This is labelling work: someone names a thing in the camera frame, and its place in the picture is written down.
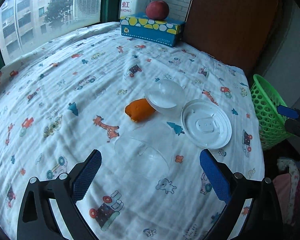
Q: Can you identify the transparent plastic dome lid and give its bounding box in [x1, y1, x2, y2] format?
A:
[114, 121, 174, 179]

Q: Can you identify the white cartoon print bedsheet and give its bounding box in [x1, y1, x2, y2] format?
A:
[0, 25, 264, 239]

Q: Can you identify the green plastic mesh basket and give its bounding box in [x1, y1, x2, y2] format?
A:
[250, 74, 292, 150]

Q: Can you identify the orange peel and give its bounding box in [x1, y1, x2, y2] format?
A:
[125, 99, 155, 123]

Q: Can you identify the brown wooden headboard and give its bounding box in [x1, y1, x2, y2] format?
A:
[183, 0, 279, 74]

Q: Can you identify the green framed window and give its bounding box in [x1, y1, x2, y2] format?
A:
[0, 0, 131, 81]

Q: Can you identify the clear plastic dome cup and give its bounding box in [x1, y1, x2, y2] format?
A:
[145, 79, 186, 117]

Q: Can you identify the white plastic lid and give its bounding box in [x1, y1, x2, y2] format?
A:
[180, 99, 232, 150]

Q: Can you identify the pink floral cloth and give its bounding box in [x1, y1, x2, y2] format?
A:
[273, 158, 300, 225]

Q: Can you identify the blue yellow tissue box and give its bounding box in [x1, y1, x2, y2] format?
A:
[120, 12, 185, 47]

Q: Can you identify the red apple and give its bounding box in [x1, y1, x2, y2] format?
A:
[146, 1, 170, 21]

